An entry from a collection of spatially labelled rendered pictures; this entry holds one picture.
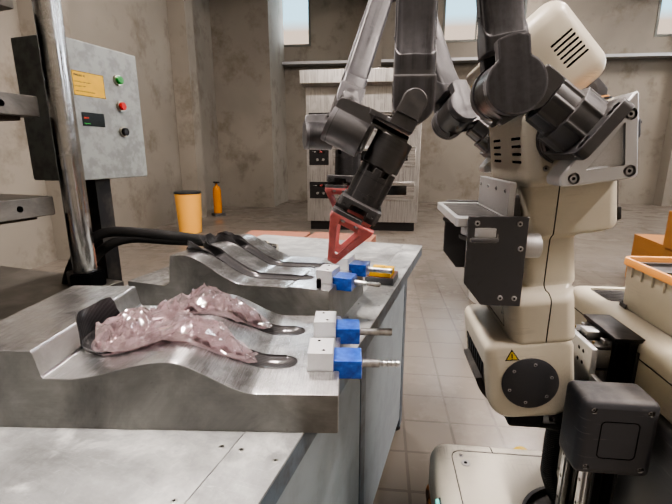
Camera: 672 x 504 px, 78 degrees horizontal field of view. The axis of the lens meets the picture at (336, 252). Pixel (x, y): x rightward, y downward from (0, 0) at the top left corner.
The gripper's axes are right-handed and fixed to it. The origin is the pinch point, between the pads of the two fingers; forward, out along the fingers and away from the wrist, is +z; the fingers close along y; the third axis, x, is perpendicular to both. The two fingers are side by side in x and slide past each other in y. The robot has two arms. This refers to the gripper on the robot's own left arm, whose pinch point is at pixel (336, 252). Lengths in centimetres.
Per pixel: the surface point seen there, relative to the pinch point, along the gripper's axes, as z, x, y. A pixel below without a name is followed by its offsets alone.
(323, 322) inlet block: 11.2, 3.5, 1.2
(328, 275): 9.4, 1.2, -16.8
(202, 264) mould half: 20.7, -23.8, -18.7
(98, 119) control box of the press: 13, -83, -62
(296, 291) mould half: 14.4, -3.1, -13.7
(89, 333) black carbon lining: 28.7, -29.0, 6.6
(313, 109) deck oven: -32, -114, -565
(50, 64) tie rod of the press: 0, -82, -38
